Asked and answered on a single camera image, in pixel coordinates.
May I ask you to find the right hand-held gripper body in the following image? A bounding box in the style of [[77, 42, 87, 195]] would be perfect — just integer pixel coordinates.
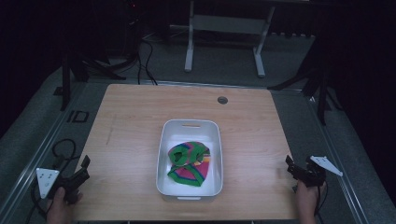
[[294, 155, 345, 189]]

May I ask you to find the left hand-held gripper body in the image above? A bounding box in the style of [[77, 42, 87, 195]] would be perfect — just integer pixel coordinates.
[[35, 167, 84, 205]]

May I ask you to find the white plastic bin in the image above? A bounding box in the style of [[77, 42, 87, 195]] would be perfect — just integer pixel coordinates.
[[155, 119, 224, 202]]

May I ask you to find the green and pink striped cloth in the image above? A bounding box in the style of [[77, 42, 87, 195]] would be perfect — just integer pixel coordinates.
[[166, 141, 212, 188]]

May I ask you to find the person's right hand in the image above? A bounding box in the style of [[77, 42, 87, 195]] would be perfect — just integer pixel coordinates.
[[294, 179, 328, 224]]

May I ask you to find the person's left hand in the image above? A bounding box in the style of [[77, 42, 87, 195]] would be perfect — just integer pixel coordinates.
[[46, 186, 84, 224]]

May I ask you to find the black tripod stand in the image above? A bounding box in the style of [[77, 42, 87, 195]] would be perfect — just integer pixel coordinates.
[[53, 50, 140, 112], [266, 36, 344, 127]]

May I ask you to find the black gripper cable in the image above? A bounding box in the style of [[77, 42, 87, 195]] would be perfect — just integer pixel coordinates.
[[313, 182, 329, 224], [30, 138, 82, 220]]

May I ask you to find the black floor cable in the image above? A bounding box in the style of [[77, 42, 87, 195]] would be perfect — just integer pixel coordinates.
[[135, 38, 159, 86]]

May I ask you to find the white metal table frame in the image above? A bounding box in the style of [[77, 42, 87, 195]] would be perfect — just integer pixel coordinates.
[[169, 0, 276, 78]]

